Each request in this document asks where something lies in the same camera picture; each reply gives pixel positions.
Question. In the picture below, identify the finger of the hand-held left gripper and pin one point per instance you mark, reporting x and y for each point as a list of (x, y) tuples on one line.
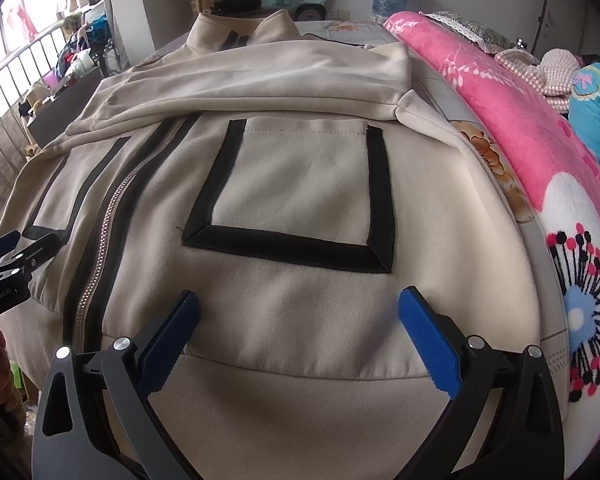
[(42, 255), (1, 246)]

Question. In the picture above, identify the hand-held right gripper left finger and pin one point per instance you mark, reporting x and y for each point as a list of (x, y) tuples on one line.
[(172, 340)]

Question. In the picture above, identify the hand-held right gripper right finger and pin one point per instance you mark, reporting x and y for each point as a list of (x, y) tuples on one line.
[(427, 340)]

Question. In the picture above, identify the beige zip jacket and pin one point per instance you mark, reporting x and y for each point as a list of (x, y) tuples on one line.
[(290, 185)]

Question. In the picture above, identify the person's left hand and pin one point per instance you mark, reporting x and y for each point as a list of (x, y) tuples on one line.
[(7, 377)]

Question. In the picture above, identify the green bag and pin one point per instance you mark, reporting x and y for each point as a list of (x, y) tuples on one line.
[(16, 372)]

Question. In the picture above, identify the dark cabinet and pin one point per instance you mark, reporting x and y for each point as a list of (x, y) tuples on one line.
[(45, 127)]

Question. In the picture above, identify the metal railing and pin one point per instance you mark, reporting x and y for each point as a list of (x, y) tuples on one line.
[(10, 100)]

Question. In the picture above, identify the pink plastic container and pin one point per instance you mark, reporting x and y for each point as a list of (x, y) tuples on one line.
[(51, 81)]

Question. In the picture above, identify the grey floral tablecloth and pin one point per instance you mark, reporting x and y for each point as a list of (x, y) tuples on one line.
[(487, 160)]

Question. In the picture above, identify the blue wheelchair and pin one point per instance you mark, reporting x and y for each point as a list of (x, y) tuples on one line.
[(102, 45)]

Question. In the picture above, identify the hanging red garment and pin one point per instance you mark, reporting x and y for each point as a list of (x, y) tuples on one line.
[(22, 17)]

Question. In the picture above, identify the pink floral blanket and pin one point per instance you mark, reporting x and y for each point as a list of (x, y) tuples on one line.
[(505, 100)]

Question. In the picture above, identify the blue patterned quilt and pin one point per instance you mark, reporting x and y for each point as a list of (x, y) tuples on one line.
[(597, 120)]

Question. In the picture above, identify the small black device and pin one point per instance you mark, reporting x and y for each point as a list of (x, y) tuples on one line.
[(522, 44)]

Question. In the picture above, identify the grey lace-edged pillow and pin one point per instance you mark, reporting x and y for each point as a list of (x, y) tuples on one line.
[(475, 32)]

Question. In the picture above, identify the black bag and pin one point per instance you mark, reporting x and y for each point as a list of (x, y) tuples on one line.
[(237, 4)]

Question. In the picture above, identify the white water dispenser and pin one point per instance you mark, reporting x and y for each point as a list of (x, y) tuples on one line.
[(381, 18)]

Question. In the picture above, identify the black round fan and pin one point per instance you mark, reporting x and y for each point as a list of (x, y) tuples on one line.
[(310, 12)]

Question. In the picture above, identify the wall socket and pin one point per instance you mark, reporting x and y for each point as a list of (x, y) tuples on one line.
[(340, 14)]

